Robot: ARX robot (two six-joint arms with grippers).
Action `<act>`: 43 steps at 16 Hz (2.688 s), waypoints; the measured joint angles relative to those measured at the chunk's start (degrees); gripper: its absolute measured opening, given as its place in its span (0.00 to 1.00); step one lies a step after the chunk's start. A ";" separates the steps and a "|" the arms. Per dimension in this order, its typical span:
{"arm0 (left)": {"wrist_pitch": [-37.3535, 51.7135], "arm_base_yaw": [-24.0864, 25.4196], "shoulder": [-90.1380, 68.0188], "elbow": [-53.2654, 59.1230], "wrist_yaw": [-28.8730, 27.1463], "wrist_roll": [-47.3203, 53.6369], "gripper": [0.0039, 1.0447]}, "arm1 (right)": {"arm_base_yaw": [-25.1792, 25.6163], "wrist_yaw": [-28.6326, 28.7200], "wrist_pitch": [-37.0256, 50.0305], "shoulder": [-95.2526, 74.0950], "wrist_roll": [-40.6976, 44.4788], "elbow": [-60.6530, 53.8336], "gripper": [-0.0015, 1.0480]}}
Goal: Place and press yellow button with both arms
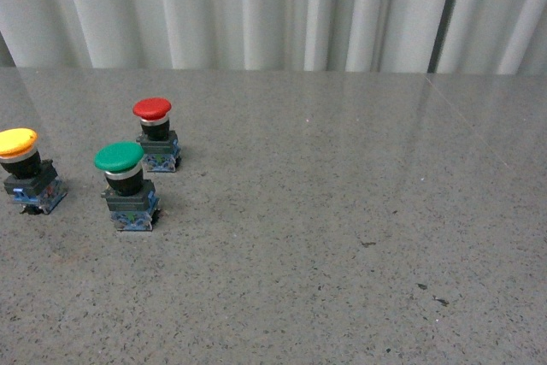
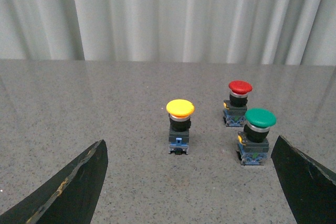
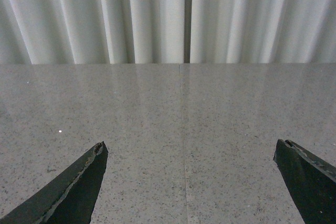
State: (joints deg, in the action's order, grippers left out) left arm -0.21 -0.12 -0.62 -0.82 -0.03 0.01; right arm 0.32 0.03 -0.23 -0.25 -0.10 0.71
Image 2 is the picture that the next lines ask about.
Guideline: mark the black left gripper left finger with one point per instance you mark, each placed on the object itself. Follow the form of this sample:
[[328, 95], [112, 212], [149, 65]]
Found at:
[[70, 196]]

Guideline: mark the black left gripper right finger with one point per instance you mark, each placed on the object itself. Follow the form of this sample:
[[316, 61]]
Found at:
[[309, 187]]

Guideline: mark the yellow mushroom push button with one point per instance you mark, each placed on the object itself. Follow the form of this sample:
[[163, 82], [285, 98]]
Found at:
[[180, 112]]

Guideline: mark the green mushroom push button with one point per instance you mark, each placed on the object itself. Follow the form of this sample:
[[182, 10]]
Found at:
[[253, 145]]

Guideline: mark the red mushroom push button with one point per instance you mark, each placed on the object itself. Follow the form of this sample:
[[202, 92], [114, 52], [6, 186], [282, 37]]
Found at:
[[236, 106]]

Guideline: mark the white pleated curtain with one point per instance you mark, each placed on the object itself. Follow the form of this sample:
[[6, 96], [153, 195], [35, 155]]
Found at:
[[287, 32]]

